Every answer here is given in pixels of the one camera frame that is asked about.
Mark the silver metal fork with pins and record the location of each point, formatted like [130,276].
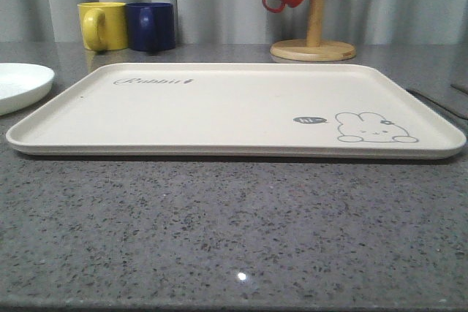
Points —
[442,105]

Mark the white round plate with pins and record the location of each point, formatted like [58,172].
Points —
[23,84]

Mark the beige rabbit serving tray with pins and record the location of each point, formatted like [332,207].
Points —
[309,110]

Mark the wooden mug tree stand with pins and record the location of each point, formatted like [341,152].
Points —
[313,48]

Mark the dark blue mug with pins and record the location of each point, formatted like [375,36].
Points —
[150,26]

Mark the yellow mug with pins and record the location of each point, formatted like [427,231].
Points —
[103,25]

